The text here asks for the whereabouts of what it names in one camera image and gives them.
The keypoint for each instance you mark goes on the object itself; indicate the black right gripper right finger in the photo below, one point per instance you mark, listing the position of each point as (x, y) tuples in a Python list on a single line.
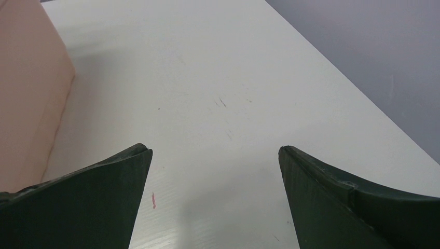
[(332, 208)]

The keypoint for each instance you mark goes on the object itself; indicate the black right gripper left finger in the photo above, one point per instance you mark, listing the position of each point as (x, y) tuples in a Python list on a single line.
[(94, 207)]

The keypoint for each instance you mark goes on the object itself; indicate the pink plastic bin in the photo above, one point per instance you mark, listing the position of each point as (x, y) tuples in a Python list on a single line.
[(36, 77)]

